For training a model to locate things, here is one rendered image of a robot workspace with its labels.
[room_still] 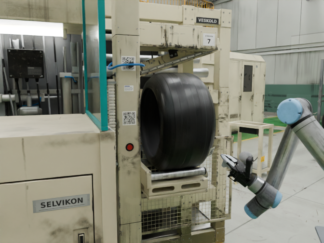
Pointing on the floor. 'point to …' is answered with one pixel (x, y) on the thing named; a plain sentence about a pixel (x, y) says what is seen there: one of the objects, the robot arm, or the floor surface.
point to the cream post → (133, 218)
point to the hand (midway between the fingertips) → (223, 155)
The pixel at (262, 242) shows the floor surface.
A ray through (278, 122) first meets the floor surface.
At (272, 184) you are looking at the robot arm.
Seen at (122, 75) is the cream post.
